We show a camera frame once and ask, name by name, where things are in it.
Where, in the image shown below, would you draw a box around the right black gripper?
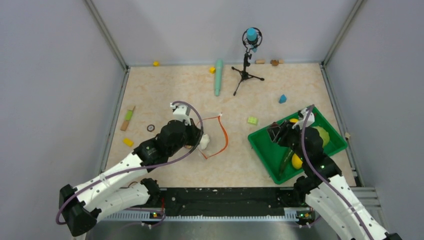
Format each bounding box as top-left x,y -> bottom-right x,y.
267,119 -> 308,161

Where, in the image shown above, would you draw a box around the clear zip bag orange zipper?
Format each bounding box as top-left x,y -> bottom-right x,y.
197,111 -> 229,160

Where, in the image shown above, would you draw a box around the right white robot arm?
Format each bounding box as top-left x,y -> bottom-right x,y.
267,120 -> 401,240

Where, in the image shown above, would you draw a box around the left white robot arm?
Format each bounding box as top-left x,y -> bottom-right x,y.
56,119 -> 204,237

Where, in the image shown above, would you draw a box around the green plastic tray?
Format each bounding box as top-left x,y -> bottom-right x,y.
247,107 -> 348,185

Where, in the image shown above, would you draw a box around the light green lego brick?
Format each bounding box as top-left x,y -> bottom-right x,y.
247,116 -> 259,126

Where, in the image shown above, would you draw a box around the blue toy block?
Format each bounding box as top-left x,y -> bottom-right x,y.
278,94 -> 287,104

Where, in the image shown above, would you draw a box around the green cabbage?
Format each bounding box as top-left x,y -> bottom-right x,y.
313,126 -> 331,148

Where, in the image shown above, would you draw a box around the wooden stick green block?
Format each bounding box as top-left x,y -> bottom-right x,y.
120,105 -> 136,132

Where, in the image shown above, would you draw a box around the brown wooden pieces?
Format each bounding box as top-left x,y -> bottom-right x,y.
270,59 -> 285,67

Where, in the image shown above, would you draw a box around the teal plastic tube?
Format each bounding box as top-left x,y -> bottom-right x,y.
214,59 -> 224,97

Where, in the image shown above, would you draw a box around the blue microphone on tripod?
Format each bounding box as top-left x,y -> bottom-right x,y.
231,27 -> 265,96

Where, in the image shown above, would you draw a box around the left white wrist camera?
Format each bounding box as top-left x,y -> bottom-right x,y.
170,103 -> 192,126

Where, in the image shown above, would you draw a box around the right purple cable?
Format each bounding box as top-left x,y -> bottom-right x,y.
300,104 -> 375,240

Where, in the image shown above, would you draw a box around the purple cable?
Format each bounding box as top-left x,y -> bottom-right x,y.
55,100 -> 205,226
300,104 -> 375,240

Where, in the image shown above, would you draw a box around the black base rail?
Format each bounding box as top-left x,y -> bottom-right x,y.
144,187 -> 318,221

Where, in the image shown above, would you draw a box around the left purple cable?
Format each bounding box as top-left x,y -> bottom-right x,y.
55,100 -> 205,226

